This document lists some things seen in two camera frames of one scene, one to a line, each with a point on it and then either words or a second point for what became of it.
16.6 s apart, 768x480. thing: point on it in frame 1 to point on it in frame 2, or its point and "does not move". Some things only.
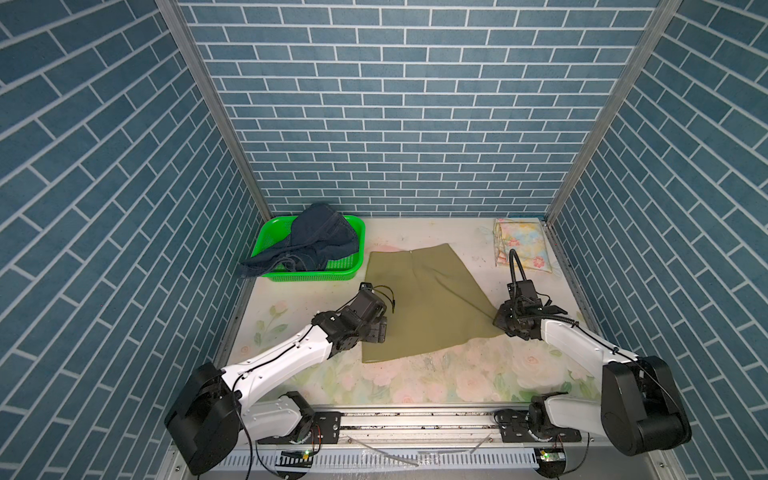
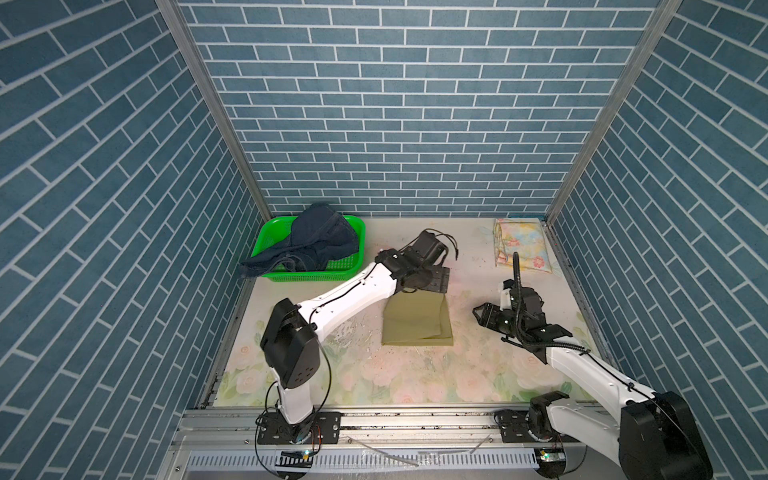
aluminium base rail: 437,426 does not move
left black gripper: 379,331 to 439,279
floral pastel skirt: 527,237 does not move
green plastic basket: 277,229 does not move
